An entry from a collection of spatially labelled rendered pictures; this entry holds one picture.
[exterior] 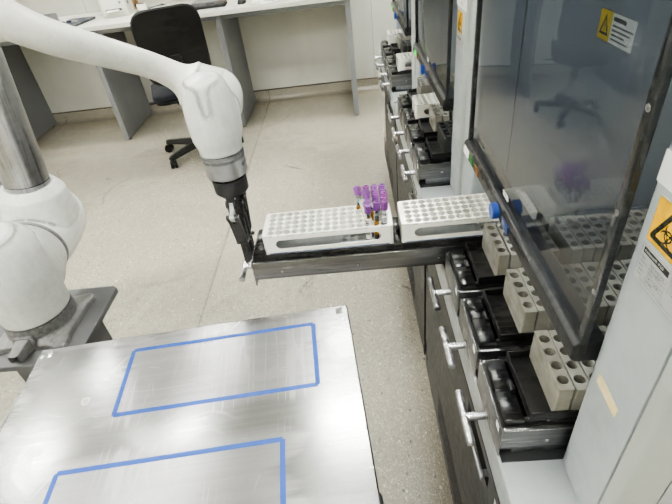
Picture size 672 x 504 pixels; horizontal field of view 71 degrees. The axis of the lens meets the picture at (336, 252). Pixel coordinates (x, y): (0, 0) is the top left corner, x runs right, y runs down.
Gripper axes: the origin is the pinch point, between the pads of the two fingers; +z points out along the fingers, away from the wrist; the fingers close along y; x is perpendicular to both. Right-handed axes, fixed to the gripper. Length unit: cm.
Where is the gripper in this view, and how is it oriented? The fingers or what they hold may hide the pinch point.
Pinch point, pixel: (248, 249)
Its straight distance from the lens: 116.2
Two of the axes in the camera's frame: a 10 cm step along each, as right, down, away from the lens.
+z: 1.1, 7.9, 6.0
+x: -9.9, 0.9, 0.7
